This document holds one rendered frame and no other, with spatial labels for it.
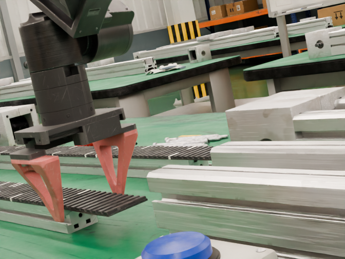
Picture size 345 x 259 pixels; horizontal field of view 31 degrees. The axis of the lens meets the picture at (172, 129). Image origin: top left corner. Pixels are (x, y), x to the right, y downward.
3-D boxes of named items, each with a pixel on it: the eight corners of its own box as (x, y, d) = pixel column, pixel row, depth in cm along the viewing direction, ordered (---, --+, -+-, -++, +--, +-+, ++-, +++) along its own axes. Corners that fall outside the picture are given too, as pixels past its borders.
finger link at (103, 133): (153, 192, 68) (134, 109, 67) (100, 215, 64) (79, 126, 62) (117, 189, 73) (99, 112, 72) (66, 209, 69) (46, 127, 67)
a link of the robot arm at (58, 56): (4, 19, 63) (39, 9, 59) (54, 12, 68) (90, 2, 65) (20, 86, 64) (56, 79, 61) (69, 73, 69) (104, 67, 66)
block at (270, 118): (226, 201, 68) (209, 115, 66) (294, 168, 75) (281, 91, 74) (291, 207, 61) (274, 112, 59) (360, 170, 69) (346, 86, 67)
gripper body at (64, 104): (129, 123, 66) (113, 55, 65) (46, 150, 60) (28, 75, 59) (95, 124, 71) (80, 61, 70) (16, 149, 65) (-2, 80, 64)
